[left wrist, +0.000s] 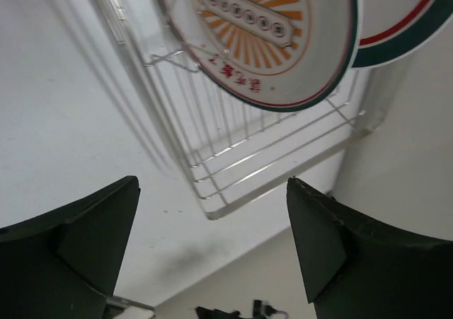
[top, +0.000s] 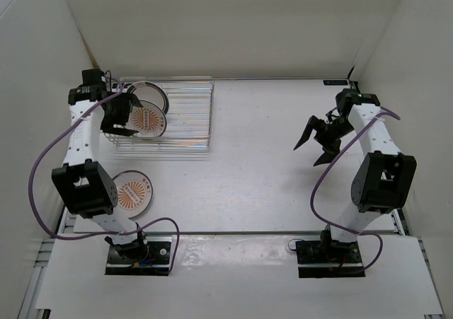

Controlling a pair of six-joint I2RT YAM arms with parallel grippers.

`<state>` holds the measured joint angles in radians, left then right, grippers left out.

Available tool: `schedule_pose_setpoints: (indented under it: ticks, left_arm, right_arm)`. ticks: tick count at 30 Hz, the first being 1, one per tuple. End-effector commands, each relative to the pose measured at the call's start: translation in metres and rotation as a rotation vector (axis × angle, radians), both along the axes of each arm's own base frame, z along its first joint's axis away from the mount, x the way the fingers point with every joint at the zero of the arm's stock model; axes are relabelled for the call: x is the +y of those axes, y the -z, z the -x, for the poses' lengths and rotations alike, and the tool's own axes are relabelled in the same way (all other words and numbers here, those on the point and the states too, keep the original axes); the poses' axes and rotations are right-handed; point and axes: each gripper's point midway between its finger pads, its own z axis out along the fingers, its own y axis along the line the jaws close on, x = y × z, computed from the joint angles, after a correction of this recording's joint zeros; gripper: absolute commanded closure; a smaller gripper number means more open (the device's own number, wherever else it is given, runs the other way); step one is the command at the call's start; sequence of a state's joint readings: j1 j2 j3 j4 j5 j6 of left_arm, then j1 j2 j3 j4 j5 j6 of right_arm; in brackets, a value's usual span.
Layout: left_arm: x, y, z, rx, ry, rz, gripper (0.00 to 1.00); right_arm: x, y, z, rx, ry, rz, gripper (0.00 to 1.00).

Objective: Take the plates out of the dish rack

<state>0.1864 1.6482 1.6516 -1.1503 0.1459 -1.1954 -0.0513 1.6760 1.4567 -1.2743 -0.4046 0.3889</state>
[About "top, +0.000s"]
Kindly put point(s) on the orange sunburst plate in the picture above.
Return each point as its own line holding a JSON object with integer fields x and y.
{"x": 148, "y": 120}
{"x": 134, "y": 192}

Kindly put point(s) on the wire dish rack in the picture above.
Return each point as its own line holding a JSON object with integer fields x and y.
{"x": 189, "y": 119}

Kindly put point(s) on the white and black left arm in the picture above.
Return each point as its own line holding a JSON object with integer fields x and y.
{"x": 83, "y": 184}

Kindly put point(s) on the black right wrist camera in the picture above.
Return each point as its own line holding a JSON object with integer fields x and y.
{"x": 345, "y": 100}

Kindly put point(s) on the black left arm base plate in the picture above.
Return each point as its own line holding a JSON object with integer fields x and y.
{"x": 155, "y": 262}

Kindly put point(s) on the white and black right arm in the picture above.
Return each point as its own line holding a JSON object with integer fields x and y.
{"x": 383, "y": 180}

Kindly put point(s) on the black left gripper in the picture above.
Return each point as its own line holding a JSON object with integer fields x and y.
{"x": 125, "y": 100}

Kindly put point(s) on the green rimmed white plate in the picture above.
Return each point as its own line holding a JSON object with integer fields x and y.
{"x": 148, "y": 91}

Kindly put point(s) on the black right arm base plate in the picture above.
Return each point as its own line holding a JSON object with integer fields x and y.
{"x": 336, "y": 260}

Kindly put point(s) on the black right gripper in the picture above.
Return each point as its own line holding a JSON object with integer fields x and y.
{"x": 328, "y": 148}

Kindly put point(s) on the small black label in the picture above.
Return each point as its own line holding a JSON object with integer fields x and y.
{"x": 335, "y": 82}

